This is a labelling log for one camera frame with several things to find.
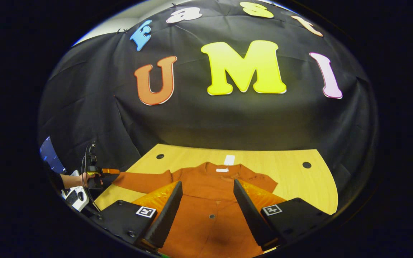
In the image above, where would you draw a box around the black backdrop cloth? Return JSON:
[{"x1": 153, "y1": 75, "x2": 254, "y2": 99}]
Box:
[{"x1": 38, "y1": 0, "x2": 378, "y2": 215}]

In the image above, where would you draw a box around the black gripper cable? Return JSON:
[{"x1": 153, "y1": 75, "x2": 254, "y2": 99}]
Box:
[{"x1": 81, "y1": 143, "x2": 101, "y2": 212}]

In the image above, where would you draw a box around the blue object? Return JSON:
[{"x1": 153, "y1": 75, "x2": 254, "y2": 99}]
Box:
[{"x1": 40, "y1": 136, "x2": 66, "y2": 175}]

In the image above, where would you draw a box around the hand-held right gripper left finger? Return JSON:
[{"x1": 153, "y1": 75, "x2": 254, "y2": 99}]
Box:
[{"x1": 97, "y1": 181, "x2": 183, "y2": 251}]

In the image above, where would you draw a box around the orange button shirt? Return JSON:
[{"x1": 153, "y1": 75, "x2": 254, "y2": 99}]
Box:
[{"x1": 113, "y1": 162, "x2": 279, "y2": 258}]

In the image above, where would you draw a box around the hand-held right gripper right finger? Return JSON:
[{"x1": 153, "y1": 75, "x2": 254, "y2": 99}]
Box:
[{"x1": 233, "y1": 179, "x2": 331, "y2": 251}]

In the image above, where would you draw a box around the white device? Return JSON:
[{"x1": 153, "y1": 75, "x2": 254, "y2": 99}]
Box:
[{"x1": 61, "y1": 170, "x2": 90, "y2": 212}]

